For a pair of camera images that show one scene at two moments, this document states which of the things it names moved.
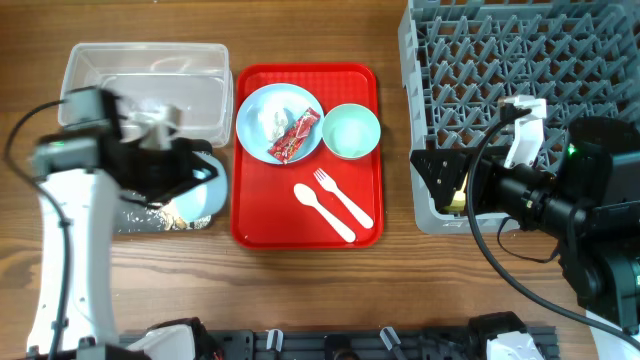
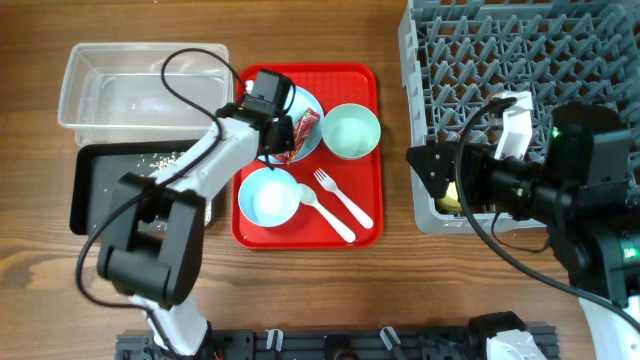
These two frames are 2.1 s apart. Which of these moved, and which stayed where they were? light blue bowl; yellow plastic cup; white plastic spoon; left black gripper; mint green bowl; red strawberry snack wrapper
Moved: light blue bowl; left black gripper
Stayed: mint green bowl; white plastic spoon; red strawberry snack wrapper; yellow plastic cup
